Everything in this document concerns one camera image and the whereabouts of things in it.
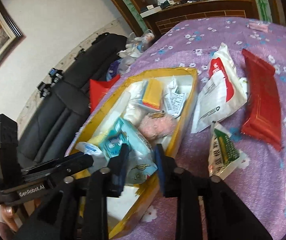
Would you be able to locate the white blue wet wipe pack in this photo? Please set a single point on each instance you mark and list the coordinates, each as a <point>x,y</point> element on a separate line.
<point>99,160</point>

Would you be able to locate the red shopping bag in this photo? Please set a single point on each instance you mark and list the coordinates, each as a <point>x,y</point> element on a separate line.
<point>98,89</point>

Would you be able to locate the white paper sachet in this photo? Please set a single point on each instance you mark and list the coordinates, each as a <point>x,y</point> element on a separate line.
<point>210,106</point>

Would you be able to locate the white red snack bag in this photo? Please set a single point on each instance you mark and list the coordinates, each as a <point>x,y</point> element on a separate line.
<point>223,69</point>

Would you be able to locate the yellow blue sponge pack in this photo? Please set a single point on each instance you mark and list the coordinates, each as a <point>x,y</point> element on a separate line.
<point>152,94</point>

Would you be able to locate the white plastic bags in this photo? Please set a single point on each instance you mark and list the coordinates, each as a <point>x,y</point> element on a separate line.
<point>136,46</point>

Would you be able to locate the person's left hand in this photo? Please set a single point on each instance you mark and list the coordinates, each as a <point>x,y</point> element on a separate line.
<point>8,225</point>

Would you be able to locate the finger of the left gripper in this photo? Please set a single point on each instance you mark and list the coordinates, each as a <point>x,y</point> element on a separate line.
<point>67,162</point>

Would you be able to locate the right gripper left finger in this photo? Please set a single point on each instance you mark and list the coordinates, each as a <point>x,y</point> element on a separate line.
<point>77,208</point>

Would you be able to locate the wooden cabinet counter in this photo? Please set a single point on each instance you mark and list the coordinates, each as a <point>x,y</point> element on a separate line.
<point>162,21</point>

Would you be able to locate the purple floral tablecloth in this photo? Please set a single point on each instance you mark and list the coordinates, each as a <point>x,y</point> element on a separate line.
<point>260,181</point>

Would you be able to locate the teal cartoon tissue pack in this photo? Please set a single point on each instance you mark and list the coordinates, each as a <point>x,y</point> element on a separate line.
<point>128,149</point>

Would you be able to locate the green white seasoning packet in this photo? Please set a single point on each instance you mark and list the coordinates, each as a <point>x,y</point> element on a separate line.
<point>223,158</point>

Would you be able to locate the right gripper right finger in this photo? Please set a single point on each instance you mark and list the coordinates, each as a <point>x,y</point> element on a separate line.
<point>206,207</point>

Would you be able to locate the red foil pouch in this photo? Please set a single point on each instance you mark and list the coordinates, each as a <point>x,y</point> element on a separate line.
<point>263,110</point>

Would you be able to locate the white foam box yellow tape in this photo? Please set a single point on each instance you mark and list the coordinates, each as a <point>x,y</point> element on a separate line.
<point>151,108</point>

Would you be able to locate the pink fluffy pouch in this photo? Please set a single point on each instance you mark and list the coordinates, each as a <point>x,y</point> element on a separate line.
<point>157,125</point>

